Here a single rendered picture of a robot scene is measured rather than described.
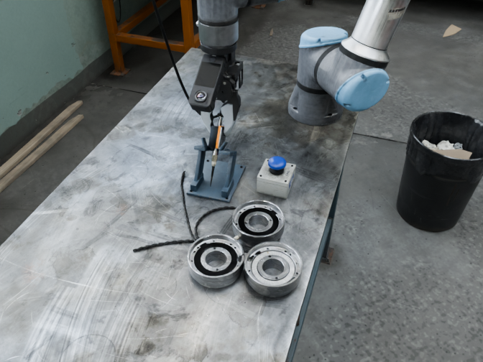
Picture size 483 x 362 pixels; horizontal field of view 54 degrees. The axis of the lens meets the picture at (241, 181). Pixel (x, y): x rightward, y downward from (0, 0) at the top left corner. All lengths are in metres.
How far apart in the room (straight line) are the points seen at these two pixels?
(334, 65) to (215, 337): 0.66
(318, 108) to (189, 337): 0.69
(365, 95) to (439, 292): 1.08
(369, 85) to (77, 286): 0.73
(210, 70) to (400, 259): 1.36
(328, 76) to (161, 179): 0.46
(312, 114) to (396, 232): 1.02
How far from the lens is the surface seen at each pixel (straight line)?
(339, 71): 1.12
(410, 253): 2.11
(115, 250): 0.98
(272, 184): 1.03
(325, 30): 1.25
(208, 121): 1.02
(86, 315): 0.90
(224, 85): 0.96
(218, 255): 0.92
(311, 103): 1.26
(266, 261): 0.90
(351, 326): 1.83
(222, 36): 0.91
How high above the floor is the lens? 1.52
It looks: 41 degrees down
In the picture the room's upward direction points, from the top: straight up
